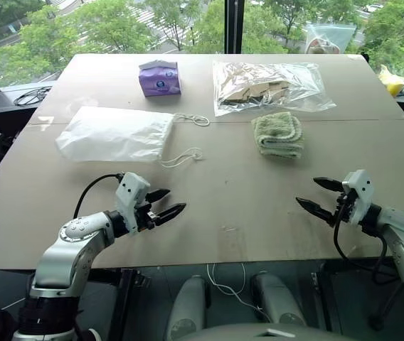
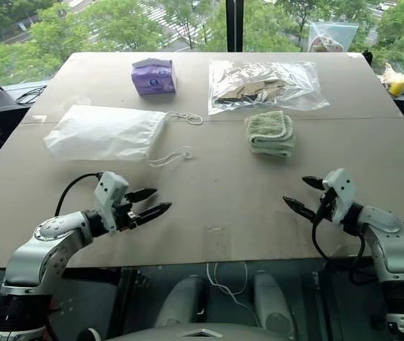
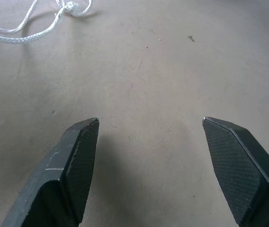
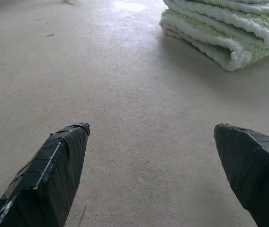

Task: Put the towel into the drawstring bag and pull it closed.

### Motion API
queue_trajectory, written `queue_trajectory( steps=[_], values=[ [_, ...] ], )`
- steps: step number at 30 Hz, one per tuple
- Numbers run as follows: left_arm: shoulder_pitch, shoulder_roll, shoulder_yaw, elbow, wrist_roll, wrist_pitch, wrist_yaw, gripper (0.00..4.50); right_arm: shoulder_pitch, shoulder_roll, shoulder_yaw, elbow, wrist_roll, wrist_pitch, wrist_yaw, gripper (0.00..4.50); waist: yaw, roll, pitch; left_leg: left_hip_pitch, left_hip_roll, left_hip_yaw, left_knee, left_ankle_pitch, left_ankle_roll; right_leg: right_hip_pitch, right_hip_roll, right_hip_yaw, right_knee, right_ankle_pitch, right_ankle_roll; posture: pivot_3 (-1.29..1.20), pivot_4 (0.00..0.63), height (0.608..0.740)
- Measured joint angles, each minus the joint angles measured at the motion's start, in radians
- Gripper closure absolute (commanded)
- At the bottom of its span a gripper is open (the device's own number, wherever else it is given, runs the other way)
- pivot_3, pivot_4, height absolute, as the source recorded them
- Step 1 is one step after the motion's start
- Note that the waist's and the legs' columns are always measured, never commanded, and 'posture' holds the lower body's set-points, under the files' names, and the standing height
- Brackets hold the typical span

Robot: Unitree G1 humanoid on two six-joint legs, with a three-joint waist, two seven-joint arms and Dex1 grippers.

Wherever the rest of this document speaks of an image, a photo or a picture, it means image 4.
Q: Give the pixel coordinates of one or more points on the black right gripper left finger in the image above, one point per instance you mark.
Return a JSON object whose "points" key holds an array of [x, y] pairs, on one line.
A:
{"points": [[47, 182]]}

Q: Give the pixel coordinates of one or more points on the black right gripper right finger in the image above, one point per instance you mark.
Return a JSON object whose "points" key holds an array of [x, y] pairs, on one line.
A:
{"points": [[255, 175]]}

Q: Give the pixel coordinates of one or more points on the folded green white fluffy towel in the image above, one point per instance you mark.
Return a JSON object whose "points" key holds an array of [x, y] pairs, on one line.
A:
{"points": [[226, 30]]}

